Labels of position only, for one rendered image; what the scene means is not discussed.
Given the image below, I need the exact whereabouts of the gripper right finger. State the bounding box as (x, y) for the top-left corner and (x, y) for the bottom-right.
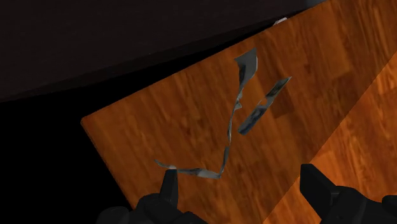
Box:
(299, 163), (397, 224)

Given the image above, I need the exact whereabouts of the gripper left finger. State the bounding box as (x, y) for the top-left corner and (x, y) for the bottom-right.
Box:
(95, 168), (209, 224)

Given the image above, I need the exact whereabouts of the wooden table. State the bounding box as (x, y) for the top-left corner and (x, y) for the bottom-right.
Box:
(80, 0), (397, 224)

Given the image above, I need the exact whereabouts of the small flat grey piece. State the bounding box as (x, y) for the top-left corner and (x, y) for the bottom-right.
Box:
(237, 76), (293, 136)

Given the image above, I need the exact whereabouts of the thin bent grey strip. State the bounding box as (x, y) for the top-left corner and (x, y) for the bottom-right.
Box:
(154, 47), (258, 179)

